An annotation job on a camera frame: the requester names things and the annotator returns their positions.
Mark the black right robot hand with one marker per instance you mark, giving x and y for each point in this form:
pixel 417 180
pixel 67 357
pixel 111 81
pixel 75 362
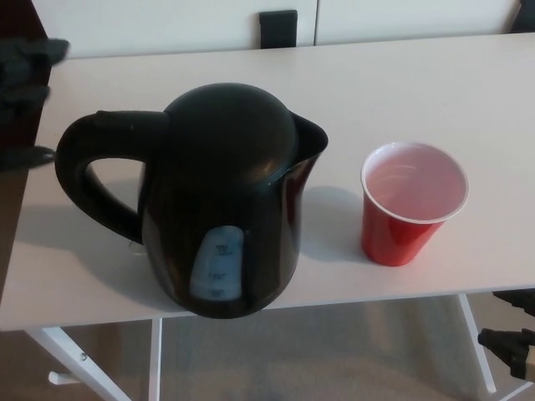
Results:
pixel 516 351

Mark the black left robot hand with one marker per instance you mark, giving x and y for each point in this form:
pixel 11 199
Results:
pixel 21 71

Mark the black electric kettle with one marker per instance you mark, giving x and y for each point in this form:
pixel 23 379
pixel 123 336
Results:
pixel 217 188

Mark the red plastic cup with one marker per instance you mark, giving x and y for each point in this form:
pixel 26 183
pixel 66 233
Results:
pixel 393 242

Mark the white cabinet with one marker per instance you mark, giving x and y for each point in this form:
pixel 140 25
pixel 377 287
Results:
pixel 167 25

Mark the white table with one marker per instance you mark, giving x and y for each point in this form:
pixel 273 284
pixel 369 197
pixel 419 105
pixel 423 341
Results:
pixel 397 83

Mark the white hook on table leg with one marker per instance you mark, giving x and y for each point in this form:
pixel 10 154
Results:
pixel 57 377

